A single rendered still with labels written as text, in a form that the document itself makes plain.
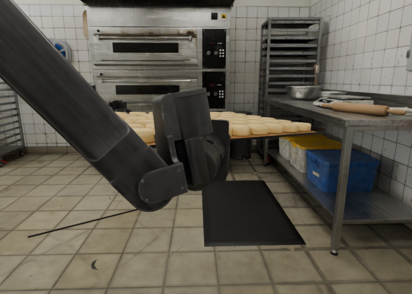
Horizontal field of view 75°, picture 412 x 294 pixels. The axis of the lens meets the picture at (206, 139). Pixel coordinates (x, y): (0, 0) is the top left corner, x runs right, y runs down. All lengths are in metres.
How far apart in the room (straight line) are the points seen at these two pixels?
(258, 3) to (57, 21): 2.80
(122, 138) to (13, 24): 0.14
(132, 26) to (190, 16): 0.62
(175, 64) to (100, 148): 2.73
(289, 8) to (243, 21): 0.68
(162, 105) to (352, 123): 1.48
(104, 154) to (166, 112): 0.09
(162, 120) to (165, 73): 2.75
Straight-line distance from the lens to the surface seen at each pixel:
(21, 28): 0.31
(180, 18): 3.12
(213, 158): 0.33
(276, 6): 4.33
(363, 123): 1.75
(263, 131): 0.63
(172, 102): 0.32
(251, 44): 4.17
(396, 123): 1.86
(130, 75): 3.13
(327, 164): 2.26
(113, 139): 0.29
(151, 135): 0.47
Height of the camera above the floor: 1.10
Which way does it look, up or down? 13 degrees down
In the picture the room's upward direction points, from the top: straight up
